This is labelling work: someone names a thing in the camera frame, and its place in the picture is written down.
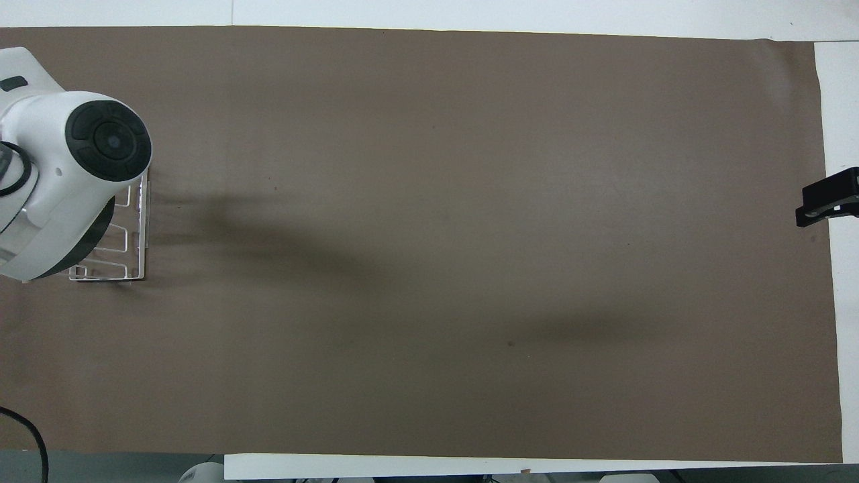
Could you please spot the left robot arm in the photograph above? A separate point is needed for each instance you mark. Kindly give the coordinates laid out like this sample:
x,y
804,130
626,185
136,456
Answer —
x,y
47,134

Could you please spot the black stand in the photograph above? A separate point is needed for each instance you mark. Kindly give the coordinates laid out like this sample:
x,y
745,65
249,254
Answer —
x,y
829,196

